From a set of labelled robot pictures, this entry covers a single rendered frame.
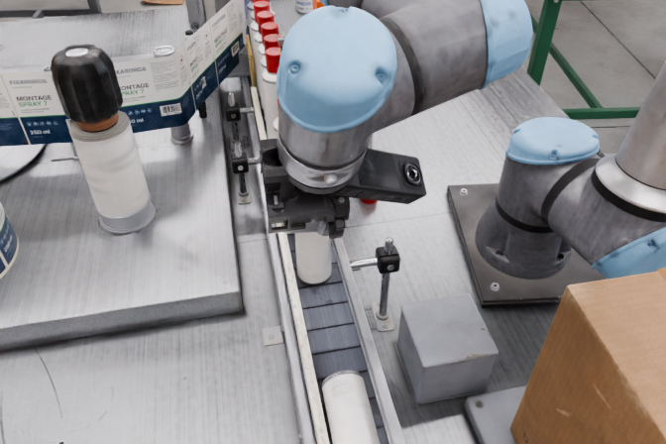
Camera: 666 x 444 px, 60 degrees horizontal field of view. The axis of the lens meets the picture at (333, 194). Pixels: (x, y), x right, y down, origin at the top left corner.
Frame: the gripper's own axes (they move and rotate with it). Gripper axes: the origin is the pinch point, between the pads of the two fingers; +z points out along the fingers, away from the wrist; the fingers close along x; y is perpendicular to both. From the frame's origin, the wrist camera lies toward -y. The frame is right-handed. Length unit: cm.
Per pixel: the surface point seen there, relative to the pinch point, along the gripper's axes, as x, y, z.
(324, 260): 1.5, -0.9, 14.5
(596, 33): -163, -212, 213
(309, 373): 16.8, 3.9, 7.5
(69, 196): -20, 39, 33
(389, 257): 3.7, -9.0, 8.6
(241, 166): -20.9, 9.3, 29.6
